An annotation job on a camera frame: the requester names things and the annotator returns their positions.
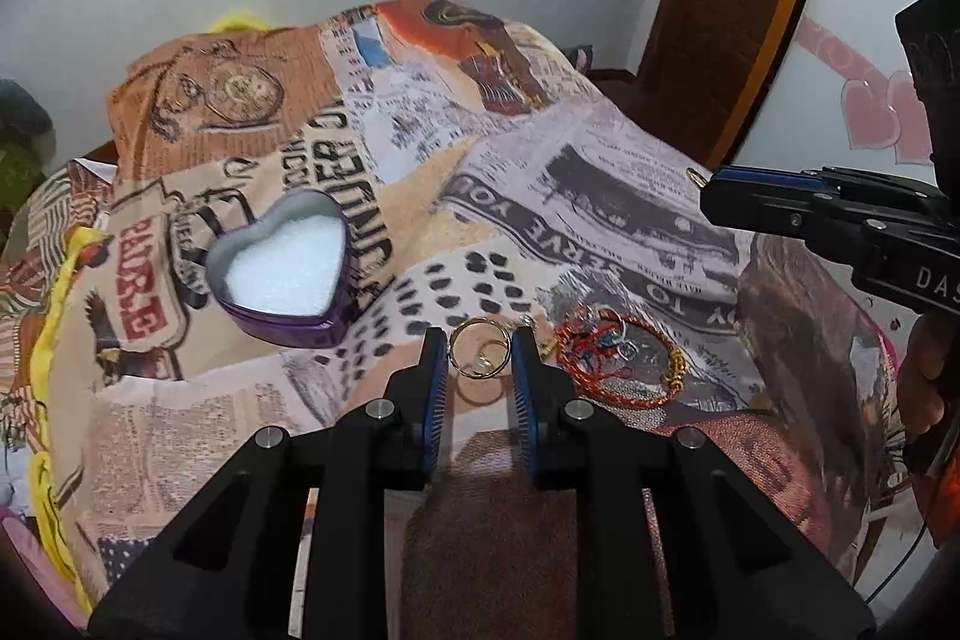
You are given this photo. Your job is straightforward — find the right hand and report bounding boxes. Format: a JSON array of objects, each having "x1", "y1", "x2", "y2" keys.
[{"x1": 896, "y1": 315, "x2": 953, "y2": 437}]

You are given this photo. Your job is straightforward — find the pink heart wall sticker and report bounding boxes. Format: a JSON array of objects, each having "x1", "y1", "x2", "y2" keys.
[{"x1": 794, "y1": 16, "x2": 932, "y2": 166}]

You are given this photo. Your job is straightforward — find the gold hoop ring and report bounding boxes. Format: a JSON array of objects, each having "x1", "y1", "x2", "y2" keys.
[{"x1": 447, "y1": 315, "x2": 514, "y2": 380}]

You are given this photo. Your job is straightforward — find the small silver earring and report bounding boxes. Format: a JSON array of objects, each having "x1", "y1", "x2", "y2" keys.
[{"x1": 613, "y1": 328, "x2": 640, "y2": 362}]

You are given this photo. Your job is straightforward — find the yellow cloth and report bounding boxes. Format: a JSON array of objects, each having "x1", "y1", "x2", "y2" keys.
[{"x1": 28, "y1": 226, "x2": 111, "y2": 614}]

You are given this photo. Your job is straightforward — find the purple heart-shaped tin box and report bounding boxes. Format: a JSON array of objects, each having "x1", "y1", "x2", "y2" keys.
[{"x1": 205, "y1": 188, "x2": 352, "y2": 347}]

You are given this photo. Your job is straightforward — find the newspaper print bed cover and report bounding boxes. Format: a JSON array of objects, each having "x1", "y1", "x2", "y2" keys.
[{"x1": 0, "y1": 0, "x2": 913, "y2": 640}]

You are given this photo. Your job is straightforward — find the red braided bracelet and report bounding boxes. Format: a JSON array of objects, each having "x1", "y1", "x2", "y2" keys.
[{"x1": 554, "y1": 305, "x2": 689, "y2": 410}]

